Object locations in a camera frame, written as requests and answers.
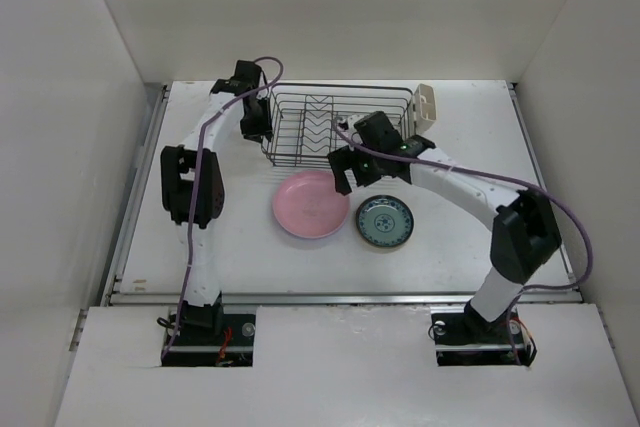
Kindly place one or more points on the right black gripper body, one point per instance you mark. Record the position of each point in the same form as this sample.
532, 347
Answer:
366, 166

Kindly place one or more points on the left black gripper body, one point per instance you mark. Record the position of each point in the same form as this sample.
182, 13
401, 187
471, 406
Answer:
255, 122

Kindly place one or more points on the metal wire dish rack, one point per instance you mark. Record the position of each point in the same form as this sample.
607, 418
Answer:
303, 114

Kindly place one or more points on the blue patterned glass plate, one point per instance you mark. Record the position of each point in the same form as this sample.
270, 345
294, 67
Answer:
384, 221

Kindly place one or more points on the pink plastic plate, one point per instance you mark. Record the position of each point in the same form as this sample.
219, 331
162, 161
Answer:
307, 205

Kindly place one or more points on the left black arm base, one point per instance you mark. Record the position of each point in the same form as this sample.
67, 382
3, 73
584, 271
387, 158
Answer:
230, 344

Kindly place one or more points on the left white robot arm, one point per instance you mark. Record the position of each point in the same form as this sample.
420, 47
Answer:
192, 187

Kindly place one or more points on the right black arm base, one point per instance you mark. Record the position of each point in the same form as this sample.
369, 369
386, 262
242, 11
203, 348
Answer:
463, 339

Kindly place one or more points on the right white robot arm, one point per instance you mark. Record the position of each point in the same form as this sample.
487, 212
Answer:
524, 231

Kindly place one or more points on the beige plastic cutlery holder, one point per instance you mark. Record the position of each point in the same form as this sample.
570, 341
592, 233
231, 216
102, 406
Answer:
424, 108

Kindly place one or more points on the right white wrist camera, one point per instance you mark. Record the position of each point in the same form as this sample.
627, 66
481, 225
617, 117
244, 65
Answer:
346, 125

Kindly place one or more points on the aluminium front rail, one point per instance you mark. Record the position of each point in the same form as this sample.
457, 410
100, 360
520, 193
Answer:
297, 299

